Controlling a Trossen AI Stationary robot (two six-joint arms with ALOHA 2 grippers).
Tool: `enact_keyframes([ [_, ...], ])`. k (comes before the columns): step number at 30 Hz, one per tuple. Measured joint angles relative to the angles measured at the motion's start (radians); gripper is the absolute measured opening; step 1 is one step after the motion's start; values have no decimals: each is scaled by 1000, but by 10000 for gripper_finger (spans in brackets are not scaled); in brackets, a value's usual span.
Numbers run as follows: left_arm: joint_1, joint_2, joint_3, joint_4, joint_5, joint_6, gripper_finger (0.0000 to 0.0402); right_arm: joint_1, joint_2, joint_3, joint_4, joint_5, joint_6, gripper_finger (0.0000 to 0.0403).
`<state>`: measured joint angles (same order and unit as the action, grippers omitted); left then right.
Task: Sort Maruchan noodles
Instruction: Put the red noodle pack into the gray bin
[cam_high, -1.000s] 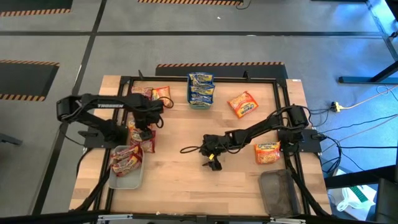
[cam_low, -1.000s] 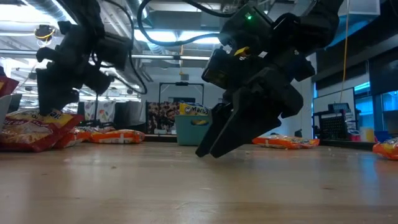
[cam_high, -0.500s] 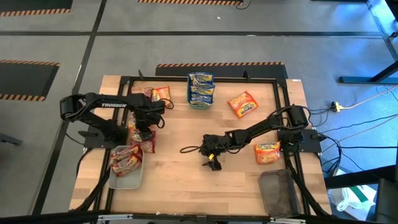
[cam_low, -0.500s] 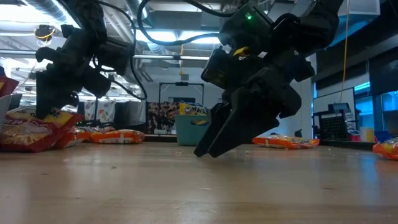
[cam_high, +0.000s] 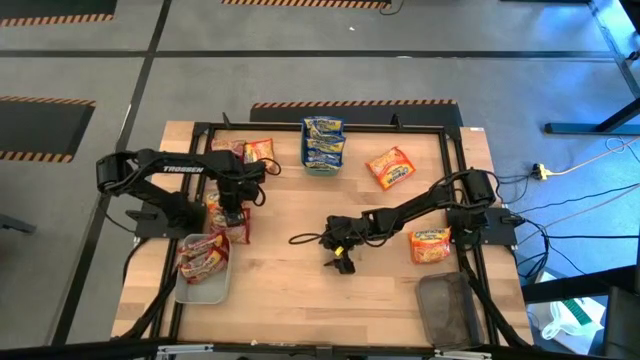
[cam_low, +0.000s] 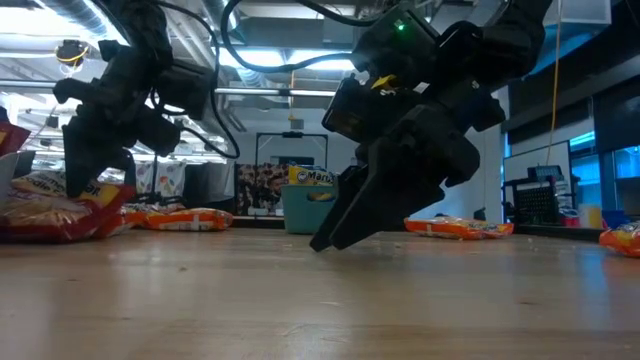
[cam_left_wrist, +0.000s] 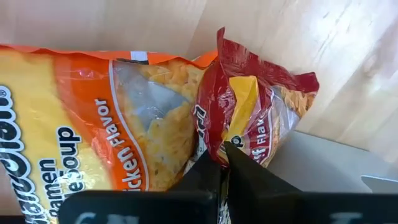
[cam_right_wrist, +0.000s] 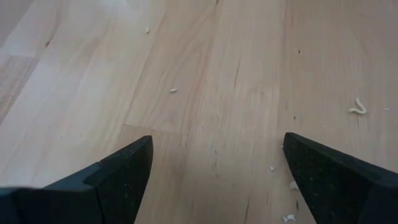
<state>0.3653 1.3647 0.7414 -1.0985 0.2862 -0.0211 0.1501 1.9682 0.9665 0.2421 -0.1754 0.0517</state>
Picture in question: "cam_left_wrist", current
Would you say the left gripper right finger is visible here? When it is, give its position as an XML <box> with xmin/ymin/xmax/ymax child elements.
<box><xmin>223</xmin><ymin>141</ymin><xmax>398</xmax><ymax>224</ymax></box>

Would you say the red Maruchan beef ramen packet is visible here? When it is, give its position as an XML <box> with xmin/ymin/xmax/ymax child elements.
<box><xmin>192</xmin><ymin>26</ymin><xmax>320</xmax><ymax>169</ymax></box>

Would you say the light grey plastic bin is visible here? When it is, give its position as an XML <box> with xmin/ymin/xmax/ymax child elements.
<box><xmin>267</xmin><ymin>129</ymin><xmax>398</xmax><ymax>195</ymax></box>

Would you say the orange Maruchan chicken ramen packet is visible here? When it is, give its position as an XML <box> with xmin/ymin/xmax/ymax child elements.
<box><xmin>0</xmin><ymin>43</ymin><xmax>218</xmax><ymax>224</ymax></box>

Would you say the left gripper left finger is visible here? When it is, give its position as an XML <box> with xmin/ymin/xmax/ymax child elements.
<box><xmin>58</xmin><ymin>149</ymin><xmax>223</xmax><ymax>224</ymax></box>

